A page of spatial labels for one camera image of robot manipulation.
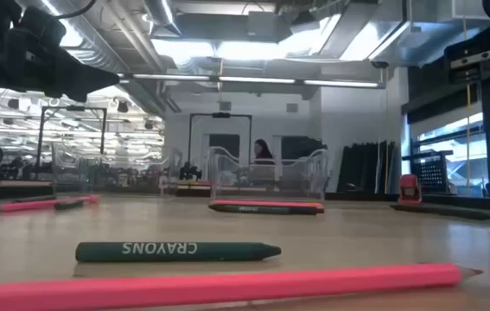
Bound black perforated rack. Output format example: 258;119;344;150
401;149;456;194

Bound black cable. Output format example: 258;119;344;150
53;0;99;21

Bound clear plastic bin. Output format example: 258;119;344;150
207;145;331;202
51;143;184;194

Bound long ceiling light fixture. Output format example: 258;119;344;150
117;72;387;91

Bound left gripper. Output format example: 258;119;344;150
4;6;120;104

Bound green crayon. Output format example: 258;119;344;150
74;241;283;263
208;203;320;216
53;200;86;212

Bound person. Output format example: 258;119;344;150
252;138;277;166

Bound stacked black panels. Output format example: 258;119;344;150
337;140;397;194

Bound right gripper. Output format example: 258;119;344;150
443;19;490;86

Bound pink pencil orange eraser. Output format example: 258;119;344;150
0;263;484;311
0;194;101;213
208;199;326;213

